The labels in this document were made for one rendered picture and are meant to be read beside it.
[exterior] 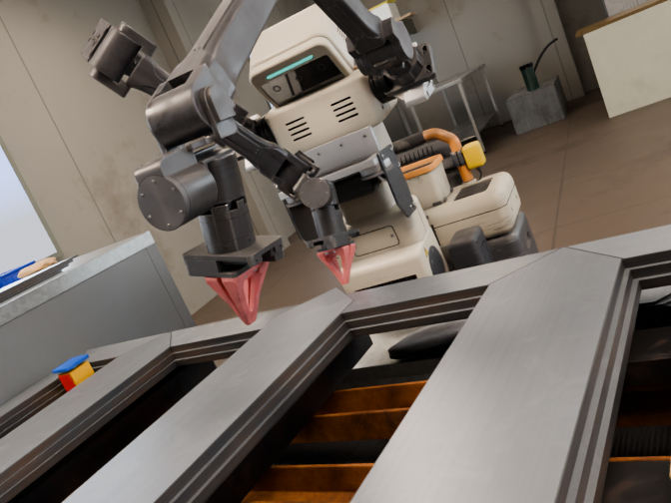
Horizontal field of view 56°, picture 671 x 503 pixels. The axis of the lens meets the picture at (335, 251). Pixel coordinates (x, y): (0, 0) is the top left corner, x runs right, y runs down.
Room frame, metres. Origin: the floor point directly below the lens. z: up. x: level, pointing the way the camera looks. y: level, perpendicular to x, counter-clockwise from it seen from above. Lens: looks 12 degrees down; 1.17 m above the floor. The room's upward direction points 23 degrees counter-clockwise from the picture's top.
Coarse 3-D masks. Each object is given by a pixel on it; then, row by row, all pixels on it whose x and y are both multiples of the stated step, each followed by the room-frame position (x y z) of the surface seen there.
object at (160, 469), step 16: (112, 464) 0.80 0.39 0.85; (128, 464) 0.77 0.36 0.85; (144, 464) 0.75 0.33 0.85; (160, 464) 0.73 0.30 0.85; (176, 464) 0.71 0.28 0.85; (96, 480) 0.77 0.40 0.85; (112, 480) 0.75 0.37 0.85; (128, 480) 0.73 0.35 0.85; (144, 480) 0.71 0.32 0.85; (160, 480) 0.69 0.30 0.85; (176, 480) 0.68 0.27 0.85
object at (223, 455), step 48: (480, 288) 0.86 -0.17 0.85; (624, 288) 0.70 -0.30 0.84; (240, 336) 1.15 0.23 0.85; (336, 336) 0.97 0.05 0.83; (624, 336) 0.62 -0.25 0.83; (144, 384) 1.18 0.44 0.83; (288, 384) 0.85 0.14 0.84; (0, 432) 1.28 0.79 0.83; (240, 432) 0.76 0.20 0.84; (576, 432) 0.46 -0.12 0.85; (0, 480) 0.95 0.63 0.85; (192, 480) 0.69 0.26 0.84; (576, 480) 0.42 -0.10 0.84
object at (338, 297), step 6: (330, 294) 1.14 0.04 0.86; (336, 294) 1.12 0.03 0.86; (342, 294) 1.11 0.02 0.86; (312, 300) 1.15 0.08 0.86; (318, 300) 1.14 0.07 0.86; (324, 300) 1.12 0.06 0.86; (330, 300) 1.10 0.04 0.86; (336, 300) 1.09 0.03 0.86; (342, 300) 1.07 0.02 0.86; (348, 300) 1.06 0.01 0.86; (300, 306) 1.15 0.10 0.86; (306, 306) 1.13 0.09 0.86; (312, 306) 1.12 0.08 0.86; (318, 306) 1.10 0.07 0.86; (288, 312) 1.14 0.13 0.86
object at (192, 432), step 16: (192, 416) 0.84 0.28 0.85; (208, 416) 0.82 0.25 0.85; (224, 416) 0.80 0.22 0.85; (144, 432) 0.86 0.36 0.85; (160, 432) 0.84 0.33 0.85; (176, 432) 0.81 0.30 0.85; (192, 432) 0.79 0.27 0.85; (208, 432) 0.77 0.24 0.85; (128, 448) 0.83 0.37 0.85; (144, 448) 0.80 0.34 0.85; (160, 448) 0.78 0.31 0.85; (176, 448) 0.76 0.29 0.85; (192, 448) 0.74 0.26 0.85
